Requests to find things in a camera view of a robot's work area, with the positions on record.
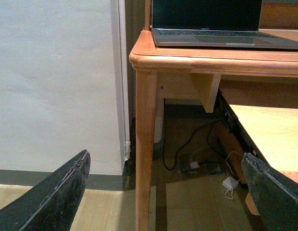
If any grey laptop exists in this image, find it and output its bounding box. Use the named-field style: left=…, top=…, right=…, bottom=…
left=152, top=0, right=298, bottom=50

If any white power adapter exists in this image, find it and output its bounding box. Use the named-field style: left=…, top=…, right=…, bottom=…
left=222, top=176, right=239, bottom=200

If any wooden rolling stand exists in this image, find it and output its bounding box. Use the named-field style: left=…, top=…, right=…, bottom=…
left=215, top=123, right=247, bottom=184

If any white cable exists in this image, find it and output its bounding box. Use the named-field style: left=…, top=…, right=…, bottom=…
left=225, top=151, right=243, bottom=181

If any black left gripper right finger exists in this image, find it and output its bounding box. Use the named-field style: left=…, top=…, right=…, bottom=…
left=241, top=153, right=298, bottom=231

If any white pipe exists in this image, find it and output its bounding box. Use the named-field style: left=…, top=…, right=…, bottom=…
left=154, top=98, right=164, bottom=150

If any wooden keyboard tray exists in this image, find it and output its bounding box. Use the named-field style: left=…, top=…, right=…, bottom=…
left=217, top=90, right=298, bottom=183

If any wooden desk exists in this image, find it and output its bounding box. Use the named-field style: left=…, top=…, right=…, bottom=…
left=129, top=0, right=298, bottom=231

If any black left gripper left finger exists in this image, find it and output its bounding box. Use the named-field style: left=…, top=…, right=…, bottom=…
left=0, top=150, right=90, bottom=231

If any power strip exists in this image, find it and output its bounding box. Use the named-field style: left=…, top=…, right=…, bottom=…
left=178, top=154, right=222, bottom=174

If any black cable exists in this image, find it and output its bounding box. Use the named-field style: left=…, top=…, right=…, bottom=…
left=162, top=119, right=224, bottom=170

